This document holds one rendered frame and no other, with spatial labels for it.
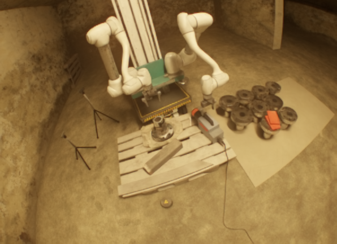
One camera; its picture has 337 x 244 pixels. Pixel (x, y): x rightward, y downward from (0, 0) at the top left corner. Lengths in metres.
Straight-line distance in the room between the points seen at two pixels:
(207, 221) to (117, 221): 0.89
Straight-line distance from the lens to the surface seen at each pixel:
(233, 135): 1.84
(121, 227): 1.66
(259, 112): 1.83
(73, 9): 6.24
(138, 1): 1.71
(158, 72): 1.80
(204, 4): 6.76
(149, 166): 1.45
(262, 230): 1.57
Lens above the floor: 1.46
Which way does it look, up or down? 44 degrees down
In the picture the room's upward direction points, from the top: 16 degrees counter-clockwise
